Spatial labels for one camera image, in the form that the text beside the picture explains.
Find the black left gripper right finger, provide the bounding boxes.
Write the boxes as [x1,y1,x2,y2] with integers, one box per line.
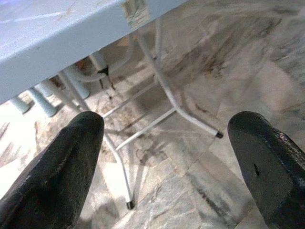
[227,111,305,229]

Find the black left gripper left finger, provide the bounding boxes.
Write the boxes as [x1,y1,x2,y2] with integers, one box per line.
[0,111,105,229]

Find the pale blue plastic chair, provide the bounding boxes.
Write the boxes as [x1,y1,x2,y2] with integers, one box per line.
[9,51,110,117]

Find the white plastic folding table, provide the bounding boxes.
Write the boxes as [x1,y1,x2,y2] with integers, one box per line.
[0,0,224,210]

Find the printed table label sticker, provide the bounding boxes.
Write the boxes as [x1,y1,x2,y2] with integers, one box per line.
[121,0,152,31]

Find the thin black floor cable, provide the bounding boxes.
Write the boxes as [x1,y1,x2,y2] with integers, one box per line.
[97,67,117,99]

